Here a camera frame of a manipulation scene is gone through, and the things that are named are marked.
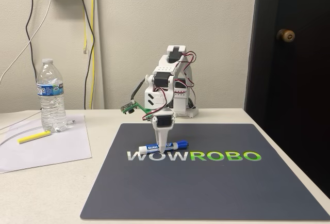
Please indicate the blue dry erase marker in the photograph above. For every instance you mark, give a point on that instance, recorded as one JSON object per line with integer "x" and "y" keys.
{"x": 175, "y": 145}

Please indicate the gray WOWROBO mat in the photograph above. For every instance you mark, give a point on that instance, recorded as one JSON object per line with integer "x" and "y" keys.
{"x": 196, "y": 188}

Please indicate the white paper sheet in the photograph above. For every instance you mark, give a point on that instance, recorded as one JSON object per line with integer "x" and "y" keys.
{"x": 51, "y": 151}

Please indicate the clear plastic water bottle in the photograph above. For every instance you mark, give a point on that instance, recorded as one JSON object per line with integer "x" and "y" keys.
{"x": 51, "y": 100}

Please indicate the yellow stick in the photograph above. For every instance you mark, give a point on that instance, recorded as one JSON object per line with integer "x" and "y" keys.
{"x": 33, "y": 136}

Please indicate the dark door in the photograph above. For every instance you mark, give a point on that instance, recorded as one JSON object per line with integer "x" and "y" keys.
{"x": 291, "y": 92}

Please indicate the brass door knob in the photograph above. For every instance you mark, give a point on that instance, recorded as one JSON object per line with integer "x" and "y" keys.
{"x": 285, "y": 35}

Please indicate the camera board on green mount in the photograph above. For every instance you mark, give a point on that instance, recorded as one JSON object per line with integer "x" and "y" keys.
{"x": 128, "y": 108}

